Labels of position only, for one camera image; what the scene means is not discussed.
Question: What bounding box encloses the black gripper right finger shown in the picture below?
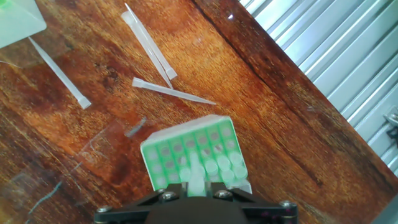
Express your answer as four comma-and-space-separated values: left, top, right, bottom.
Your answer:
203, 181, 299, 224

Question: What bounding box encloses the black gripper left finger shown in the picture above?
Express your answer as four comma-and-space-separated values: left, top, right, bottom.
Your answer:
93, 182, 190, 224

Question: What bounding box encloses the green clear pipette tip box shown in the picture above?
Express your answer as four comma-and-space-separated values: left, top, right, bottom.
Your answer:
139, 114, 253, 194
0, 0, 47, 50

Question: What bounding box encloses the aluminium post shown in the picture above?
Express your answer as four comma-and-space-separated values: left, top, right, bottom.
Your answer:
384, 105, 398, 127

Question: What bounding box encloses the glossy brown wooden board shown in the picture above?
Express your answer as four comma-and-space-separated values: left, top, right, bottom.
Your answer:
0, 0, 398, 224

